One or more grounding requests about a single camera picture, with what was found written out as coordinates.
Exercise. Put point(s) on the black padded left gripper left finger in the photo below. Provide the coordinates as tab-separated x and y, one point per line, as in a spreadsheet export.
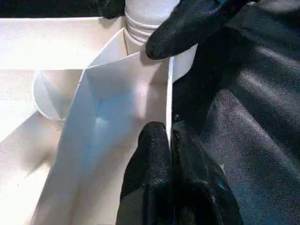
150	183

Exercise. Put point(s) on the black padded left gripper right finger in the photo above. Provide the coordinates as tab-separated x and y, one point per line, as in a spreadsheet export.
201	187

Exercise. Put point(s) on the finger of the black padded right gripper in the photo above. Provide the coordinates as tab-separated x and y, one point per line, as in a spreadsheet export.
112	7
187	26

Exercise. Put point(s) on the white plastic table leg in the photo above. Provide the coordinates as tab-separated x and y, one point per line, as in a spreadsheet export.
147	21

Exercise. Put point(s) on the white plastic table top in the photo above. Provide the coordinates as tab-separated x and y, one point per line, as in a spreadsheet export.
47	117

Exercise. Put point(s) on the black work mat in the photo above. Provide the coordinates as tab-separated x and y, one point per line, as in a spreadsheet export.
253	117

